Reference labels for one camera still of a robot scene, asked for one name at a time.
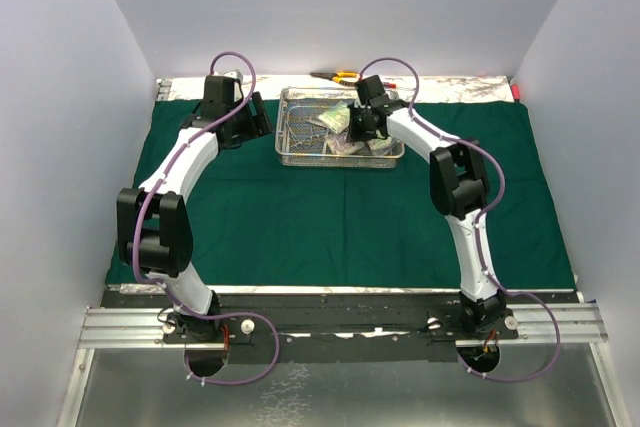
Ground yellow handled pliers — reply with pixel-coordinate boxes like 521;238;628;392
310;71;359;87

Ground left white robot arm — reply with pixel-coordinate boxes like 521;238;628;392
116;71;273;342

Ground pink instrument packet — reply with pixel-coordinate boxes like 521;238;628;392
325;132;364;156

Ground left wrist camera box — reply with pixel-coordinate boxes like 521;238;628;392
223;69;244;84

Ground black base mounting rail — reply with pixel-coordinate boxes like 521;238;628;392
102;292;585;366

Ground aluminium extrusion frame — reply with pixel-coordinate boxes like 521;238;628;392
54;77;174;427

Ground metal mesh instrument tray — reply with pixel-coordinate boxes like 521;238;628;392
275;87;405;169

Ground steel surgical scissors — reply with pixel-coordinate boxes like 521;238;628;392
287;118;329;154

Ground red marker at edge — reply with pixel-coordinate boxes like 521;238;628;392
510;84;521;103

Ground green packet right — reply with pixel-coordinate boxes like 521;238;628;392
367;138;396;156

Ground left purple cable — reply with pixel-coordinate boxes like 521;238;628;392
132;50;280;388

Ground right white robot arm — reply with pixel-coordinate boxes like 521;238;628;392
348;75;506;338

